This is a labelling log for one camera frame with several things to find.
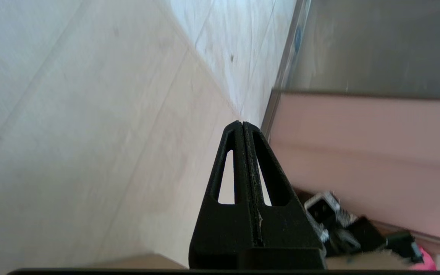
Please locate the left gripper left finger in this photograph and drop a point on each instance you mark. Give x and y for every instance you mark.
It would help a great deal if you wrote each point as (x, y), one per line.
(224, 229)

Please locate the brown cardboard shoe box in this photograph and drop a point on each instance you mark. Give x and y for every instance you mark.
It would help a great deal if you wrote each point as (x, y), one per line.
(147, 263)

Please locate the small pink object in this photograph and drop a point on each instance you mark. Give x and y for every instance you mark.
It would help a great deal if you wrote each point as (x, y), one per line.
(428, 261)

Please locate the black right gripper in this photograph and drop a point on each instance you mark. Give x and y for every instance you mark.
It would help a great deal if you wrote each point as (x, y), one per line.
(365, 233)

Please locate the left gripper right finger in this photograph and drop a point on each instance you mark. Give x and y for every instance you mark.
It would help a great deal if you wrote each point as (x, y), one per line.
(288, 229)

